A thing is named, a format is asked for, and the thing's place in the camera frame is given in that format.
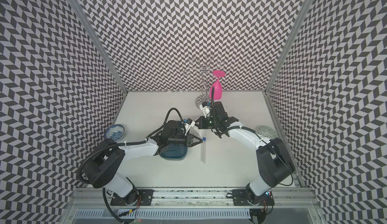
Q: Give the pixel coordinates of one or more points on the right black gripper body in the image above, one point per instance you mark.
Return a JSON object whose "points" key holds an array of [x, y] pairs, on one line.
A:
{"points": [[210, 122]]}

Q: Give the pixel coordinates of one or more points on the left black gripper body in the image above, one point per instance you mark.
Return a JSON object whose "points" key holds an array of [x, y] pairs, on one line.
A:
{"points": [[179, 139]]}

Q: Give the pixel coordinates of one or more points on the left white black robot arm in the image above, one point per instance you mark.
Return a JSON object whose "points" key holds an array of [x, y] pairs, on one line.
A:
{"points": [[100, 168]]}

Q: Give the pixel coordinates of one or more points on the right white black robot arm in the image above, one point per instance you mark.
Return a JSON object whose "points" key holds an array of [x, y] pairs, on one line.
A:
{"points": [[273, 158]]}

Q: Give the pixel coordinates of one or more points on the teal rectangular plastic tray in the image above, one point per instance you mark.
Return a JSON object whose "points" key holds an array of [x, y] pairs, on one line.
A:
{"points": [[174, 152]]}

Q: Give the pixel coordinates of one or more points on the blue patterned small bowl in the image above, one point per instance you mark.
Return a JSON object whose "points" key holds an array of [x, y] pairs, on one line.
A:
{"points": [[115, 132]]}

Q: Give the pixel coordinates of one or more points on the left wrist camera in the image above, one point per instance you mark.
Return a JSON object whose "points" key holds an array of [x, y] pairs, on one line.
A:
{"points": [[187, 124]]}

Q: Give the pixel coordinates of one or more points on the chrome wire glass rack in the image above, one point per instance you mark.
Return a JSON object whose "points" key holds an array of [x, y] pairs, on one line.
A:
{"points": [[203, 72]]}

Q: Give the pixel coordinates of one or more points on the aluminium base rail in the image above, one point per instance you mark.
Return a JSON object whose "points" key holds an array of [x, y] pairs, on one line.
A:
{"points": [[194, 205]]}

